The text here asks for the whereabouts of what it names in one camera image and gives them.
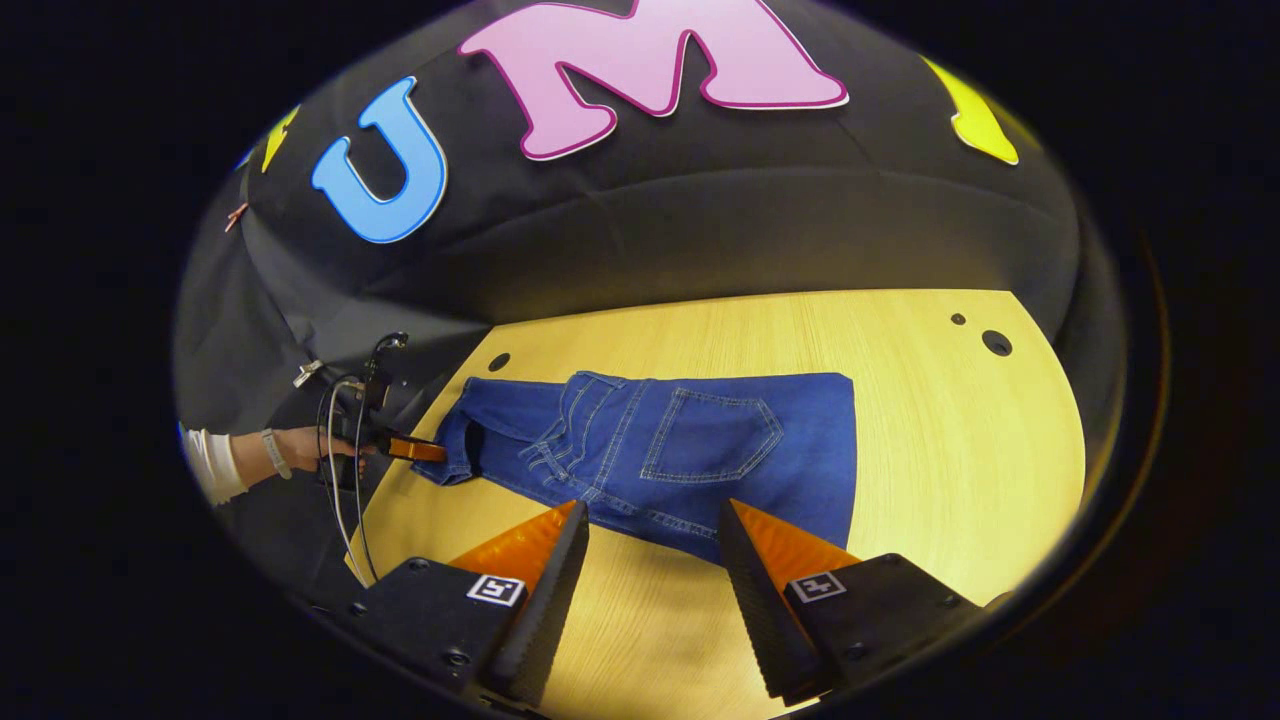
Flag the blue jeans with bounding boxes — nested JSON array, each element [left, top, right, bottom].
[[412, 370, 859, 567]]

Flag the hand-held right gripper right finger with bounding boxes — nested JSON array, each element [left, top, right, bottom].
[[718, 498, 986, 706]]

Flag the black cable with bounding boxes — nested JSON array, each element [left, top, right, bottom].
[[350, 333, 410, 587]]

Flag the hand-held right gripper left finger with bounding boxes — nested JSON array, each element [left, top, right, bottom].
[[310, 500, 591, 709]]

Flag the white cable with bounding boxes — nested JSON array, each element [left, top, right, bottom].
[[316, 376, 367, 589]]

